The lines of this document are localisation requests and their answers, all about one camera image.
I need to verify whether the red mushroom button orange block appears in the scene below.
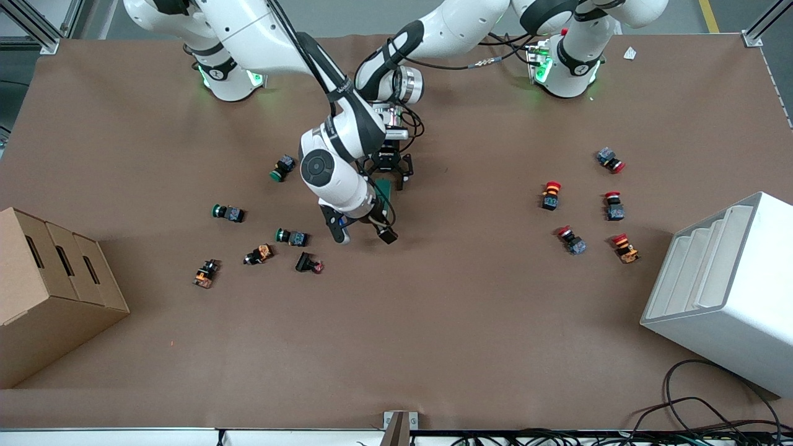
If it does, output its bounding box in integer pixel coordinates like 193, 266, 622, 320
611, 233, 640, 265

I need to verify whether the brown cardboard box with slots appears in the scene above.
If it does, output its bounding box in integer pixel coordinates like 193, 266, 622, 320
0, 207, 131, 390

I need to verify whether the white stepped plastic rack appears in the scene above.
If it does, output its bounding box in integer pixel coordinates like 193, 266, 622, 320
640, 191, 793, 398

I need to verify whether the black left arm base cable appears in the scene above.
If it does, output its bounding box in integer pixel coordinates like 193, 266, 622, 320
483, 32, 541, 66

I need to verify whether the grey metal table bracket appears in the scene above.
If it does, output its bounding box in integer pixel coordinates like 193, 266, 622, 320
383, 411, 419, 446

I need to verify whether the black cable bundle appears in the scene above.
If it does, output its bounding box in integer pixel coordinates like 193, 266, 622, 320
452, 426, 793, 446

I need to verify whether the black looped cable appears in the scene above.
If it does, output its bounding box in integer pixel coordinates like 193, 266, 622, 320
629, 359, 784, 434

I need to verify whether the aluminium frame profile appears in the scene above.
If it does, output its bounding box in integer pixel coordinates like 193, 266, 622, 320
0, 0, 84, 55

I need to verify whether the aluminium frame corner post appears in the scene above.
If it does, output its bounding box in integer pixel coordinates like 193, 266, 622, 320
741, 0, 793, 48

